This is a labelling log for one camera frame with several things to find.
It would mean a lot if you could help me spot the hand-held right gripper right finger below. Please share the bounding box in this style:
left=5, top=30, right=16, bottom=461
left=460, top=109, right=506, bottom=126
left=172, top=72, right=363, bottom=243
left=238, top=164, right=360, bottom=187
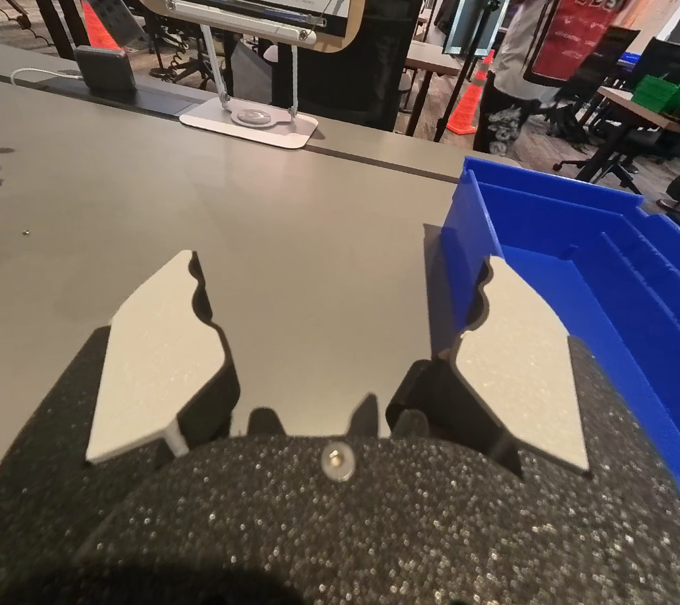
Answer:
left=386, top=255, right=591, bottom=474

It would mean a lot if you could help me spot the black desk cable strip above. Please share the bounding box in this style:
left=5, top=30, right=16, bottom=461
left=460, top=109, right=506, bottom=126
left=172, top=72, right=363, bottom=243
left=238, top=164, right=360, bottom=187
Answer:
left=0, top=74, right=460, bottom=186

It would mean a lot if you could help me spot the grey perforated board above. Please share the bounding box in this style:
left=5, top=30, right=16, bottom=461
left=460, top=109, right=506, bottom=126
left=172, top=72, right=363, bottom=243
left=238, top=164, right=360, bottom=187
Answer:
left=74, top=0, right=147, bottom=51

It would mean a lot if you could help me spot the orange traffic cone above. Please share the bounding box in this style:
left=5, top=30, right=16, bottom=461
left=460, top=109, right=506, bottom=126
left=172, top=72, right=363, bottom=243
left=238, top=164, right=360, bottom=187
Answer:
left=80, top=5, right=120, bottom=51
left=446, top=50, right=492, bottom=134

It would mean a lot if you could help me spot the grey panel on tripod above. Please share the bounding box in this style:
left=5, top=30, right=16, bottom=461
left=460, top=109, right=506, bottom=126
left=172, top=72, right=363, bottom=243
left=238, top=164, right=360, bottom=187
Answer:
left=433, top=0, right=532, bottom=141

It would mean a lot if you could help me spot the stack of green bins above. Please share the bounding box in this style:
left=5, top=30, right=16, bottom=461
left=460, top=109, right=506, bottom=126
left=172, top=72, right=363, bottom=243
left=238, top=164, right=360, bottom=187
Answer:
left=632, top=75, right=680, bottom=113

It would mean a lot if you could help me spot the small black box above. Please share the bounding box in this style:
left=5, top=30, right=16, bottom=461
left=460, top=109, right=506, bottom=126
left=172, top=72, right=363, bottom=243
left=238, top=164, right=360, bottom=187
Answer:
left=73, top=46, right=134, bottom=95

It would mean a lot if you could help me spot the white cable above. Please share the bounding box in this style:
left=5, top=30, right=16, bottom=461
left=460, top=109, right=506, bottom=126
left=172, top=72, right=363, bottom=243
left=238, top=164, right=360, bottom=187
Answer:
left=11, top=68, right=83, bottom=85

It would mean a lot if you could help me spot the wooden office desk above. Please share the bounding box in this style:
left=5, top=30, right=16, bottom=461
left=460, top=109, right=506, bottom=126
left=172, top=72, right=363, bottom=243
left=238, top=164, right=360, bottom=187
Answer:
left=404, top=39, right=463, bottom=136
left=576, top=85, right=680, bottom=197

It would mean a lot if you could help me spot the black mesh office chair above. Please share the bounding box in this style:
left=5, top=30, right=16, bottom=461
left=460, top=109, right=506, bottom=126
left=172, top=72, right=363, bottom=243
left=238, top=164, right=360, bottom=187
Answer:
left=271, top=0, right=426, bottom=130

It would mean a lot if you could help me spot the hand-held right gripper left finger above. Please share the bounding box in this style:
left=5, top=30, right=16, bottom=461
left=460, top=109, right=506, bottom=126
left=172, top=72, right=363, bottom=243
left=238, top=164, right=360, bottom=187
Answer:
left=85, top=249, right=241, bottom=465

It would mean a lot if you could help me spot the blue plastic bin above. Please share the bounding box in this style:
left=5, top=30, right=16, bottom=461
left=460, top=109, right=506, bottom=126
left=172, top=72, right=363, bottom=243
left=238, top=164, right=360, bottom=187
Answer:
left=425, top=155, right=680, bottom=489

